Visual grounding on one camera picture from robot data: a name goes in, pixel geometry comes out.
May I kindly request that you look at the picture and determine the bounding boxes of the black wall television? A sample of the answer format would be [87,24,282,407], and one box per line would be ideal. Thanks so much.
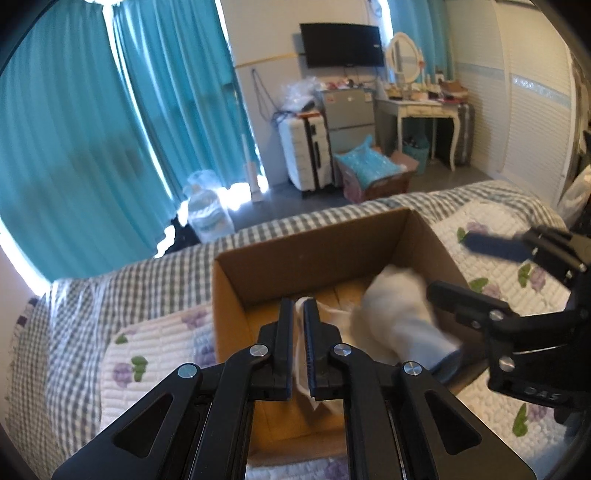
[299,22,385,69]

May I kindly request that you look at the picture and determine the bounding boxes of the black floor object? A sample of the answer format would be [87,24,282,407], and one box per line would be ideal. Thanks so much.
[170,216,202,253]

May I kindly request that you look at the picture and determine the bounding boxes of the small silver fridge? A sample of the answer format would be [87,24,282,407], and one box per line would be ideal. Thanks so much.
[318,87,378,157]

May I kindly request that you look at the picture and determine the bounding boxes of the clear plastic bag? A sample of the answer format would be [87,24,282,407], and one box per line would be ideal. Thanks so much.
[279,76,325,114]

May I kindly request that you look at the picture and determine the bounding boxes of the clear plastic water jug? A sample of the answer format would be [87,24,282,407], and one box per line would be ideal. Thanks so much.
[183,170,237,243]

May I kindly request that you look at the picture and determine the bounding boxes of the open cardboard box with flaps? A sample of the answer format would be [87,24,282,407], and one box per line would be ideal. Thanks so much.
[339,145,413,205]

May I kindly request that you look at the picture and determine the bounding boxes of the grey gingham bed sheet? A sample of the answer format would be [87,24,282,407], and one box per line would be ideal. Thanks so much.
[9,180,568,480]

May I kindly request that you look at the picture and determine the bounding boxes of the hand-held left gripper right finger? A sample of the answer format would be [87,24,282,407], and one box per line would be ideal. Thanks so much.
[305,299,528,480]

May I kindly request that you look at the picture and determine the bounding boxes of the white sock with blue toe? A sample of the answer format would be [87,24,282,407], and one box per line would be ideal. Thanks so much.
[352,264,465,385]

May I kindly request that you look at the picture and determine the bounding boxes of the white upright pole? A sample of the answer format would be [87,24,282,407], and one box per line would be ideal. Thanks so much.
[240,131,263,204]

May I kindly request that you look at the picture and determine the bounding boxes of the white pillow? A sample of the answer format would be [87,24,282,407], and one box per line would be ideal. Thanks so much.
[558,165,591,228]

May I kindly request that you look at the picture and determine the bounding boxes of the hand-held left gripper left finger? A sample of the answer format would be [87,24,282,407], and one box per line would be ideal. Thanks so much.
[51,298,295,480]

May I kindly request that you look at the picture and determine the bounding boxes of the clutter of cosmetics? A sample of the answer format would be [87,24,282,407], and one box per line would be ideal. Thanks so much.
[385,69,471,104]

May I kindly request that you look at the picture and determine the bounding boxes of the brown cardboard box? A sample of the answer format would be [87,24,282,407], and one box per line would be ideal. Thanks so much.
[212,208,474,454]

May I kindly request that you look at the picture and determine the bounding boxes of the dark striped suitcase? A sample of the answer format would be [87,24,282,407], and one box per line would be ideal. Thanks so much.
[454,102,476,168]

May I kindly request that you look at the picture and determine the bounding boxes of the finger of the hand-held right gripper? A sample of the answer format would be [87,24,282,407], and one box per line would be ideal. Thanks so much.
[463,225,591,283]
[427,281,572,346]

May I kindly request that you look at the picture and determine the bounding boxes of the teal storage basket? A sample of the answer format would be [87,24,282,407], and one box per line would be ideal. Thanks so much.
[401,134,431,173]

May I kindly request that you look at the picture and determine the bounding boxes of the blue bubble-wrap bag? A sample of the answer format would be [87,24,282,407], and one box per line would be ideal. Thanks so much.
[333,135,408,188]

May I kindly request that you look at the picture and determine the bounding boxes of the white dressing table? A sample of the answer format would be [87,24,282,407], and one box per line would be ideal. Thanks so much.
[375,95,465,172]

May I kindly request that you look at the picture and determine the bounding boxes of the white hard-shell suitcase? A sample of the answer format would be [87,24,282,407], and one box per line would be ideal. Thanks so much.
[278,112,335,191]

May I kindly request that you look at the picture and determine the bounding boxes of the white oval vanity mirror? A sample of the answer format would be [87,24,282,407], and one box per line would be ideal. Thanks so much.
[385,31,426,89]

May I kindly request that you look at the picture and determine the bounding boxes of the teal curtain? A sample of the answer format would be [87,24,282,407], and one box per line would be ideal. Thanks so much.
[0,7,185,283]
[385,0,457,86]
[110,0,260,197]

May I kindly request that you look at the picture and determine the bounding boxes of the white louvered wardrobe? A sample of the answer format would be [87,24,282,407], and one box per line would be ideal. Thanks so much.
[450,0,581,195]

